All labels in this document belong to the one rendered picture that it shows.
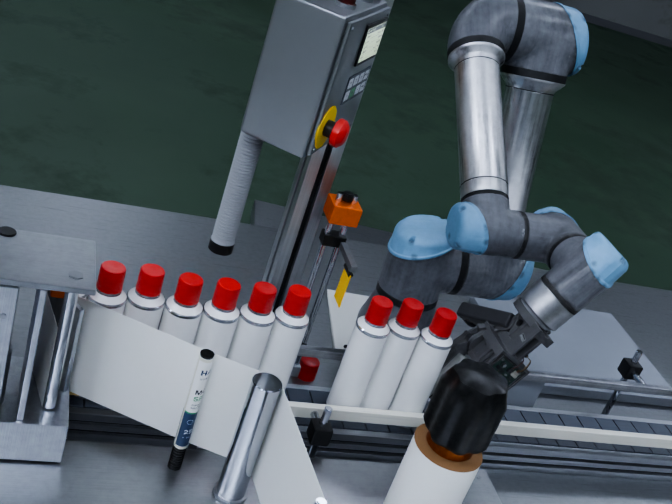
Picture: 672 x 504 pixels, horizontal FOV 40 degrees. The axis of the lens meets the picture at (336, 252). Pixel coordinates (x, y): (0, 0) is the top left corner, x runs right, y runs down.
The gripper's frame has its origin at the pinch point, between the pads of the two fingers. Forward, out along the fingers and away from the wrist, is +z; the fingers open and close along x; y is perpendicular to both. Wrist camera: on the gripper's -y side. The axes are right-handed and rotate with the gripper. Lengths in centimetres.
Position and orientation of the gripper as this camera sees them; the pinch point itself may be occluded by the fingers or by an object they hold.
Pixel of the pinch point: (432, 388)
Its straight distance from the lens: 148.7
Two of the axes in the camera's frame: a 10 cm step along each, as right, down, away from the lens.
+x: 6.6, 5.4, 5.3
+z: -7.2, 6.6, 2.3
